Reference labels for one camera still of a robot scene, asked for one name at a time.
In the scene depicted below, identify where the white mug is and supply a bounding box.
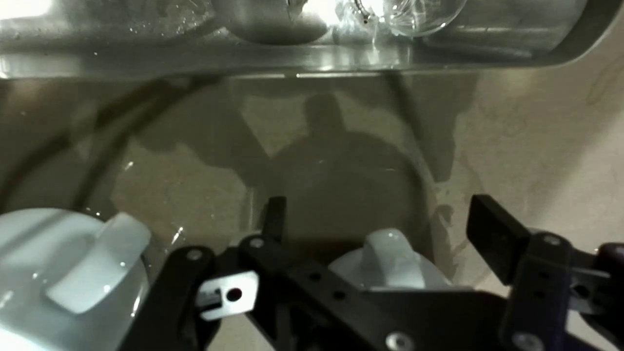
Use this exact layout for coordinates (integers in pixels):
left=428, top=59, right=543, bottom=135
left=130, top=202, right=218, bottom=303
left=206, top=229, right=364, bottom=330
left=0, top=210, right=151, bottom=351
left=329, top=229, right=452, bottom=291

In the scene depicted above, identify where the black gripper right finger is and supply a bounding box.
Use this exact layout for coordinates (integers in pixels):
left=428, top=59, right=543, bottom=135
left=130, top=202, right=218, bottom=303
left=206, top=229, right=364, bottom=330
left=465, top=196, right=530, bottom=286

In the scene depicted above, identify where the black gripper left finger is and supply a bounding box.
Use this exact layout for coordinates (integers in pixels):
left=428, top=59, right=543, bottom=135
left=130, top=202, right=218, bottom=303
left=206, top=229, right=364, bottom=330
left=261, top=198, right=286, bottom=243

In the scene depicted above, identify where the stainless steel sink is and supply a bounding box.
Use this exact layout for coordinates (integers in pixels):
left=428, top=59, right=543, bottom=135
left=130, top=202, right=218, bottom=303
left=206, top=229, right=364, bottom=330
left=0, top=0, right=621, bottom=81

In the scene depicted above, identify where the round clear glass bowl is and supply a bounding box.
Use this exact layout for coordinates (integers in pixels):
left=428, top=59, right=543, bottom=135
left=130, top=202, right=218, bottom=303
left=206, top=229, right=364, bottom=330
left=352, top=0, right=467, bottom=38

